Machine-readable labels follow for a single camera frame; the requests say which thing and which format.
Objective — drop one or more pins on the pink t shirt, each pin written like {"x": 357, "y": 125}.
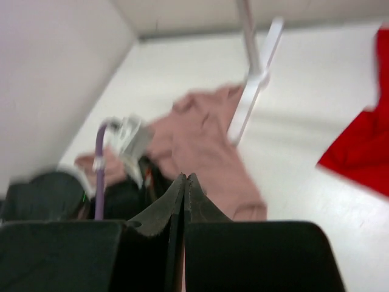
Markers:
{"x": 192, "y": 138}

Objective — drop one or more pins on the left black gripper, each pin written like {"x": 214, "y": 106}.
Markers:
{"x": 124, "y": 199}

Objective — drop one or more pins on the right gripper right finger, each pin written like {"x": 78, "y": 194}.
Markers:
{"x": 223, "y": 255}

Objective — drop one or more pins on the white clothes rack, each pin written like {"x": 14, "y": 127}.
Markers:
{"x": 259, "y": 64}

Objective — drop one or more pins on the red t shirt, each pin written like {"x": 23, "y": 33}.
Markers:
{"x": 360, "y": 153}

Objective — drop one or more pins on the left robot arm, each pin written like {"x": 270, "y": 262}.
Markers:
{"x": 59, "y": 194}

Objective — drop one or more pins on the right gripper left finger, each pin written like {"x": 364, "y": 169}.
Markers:
{"x": 109, "y": 255}

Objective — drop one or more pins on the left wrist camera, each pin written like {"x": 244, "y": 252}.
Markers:
{"x": 129, "y": 140}

